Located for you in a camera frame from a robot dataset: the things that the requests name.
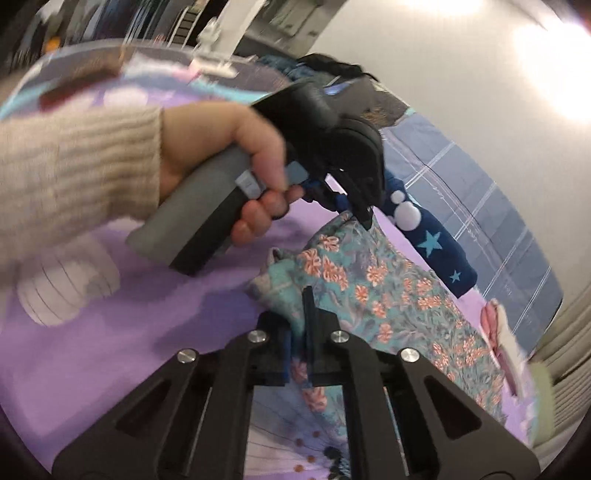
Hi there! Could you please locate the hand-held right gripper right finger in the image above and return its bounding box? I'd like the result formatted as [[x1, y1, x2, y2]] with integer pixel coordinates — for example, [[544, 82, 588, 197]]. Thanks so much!
[[302, 286, 541, 480]]

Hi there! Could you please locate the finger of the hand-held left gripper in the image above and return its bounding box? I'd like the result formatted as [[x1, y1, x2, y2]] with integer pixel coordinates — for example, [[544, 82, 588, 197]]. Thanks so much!
[[302, 178, 377, 232]]

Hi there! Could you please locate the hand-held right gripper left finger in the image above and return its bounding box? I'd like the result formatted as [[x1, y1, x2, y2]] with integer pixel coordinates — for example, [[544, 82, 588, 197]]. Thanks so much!
[[52, 311, 296, 480]]

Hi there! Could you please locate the teal floral shirt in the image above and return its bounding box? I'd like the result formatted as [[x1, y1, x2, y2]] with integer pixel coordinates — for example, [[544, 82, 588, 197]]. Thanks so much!
[[249, 210, 509, 416]]

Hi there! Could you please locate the person's left hand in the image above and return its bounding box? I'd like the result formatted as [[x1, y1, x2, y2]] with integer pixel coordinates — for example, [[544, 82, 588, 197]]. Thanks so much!
[[159, 102, 308, 247]]

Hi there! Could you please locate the dark deer-print bedsheet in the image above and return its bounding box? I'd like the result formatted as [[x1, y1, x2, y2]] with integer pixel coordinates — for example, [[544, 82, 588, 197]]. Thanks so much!
[[365, 88, 411, 127]]

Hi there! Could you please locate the navy star-print rolled garment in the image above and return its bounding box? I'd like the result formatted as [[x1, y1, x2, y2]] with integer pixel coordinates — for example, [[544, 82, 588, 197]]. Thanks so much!
[[383, 173, 478, 298]]

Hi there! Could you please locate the blue plaid pillow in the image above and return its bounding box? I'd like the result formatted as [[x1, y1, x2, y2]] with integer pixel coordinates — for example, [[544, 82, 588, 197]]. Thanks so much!
[[379, 108, 564, 356]]

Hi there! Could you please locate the pink folded cloth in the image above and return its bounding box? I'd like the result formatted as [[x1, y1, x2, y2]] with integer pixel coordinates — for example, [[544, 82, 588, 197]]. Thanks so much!
[[480, 298, 522, 398]]

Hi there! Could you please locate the purple floral quilt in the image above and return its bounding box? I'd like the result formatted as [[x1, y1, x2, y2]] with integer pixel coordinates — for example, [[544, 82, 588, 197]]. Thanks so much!
[[0, 41, 541, 480]]

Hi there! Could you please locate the beige folded cloth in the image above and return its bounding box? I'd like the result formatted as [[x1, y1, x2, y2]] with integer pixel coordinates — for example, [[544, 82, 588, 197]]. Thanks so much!
[[496, 318, 532, 398]]

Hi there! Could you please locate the green pillow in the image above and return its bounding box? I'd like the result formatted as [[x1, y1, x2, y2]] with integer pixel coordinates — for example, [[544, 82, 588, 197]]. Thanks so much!
[[526, 360, 555, 444]]

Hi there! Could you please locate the red phone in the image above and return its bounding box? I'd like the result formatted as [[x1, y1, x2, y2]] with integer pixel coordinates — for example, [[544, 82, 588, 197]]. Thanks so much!
[[39, 60, 123, 112]]

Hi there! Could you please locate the beige pleated curtain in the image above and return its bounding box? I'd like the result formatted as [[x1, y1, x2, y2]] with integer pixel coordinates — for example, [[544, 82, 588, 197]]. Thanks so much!
[[531, 295, 591, 462]]

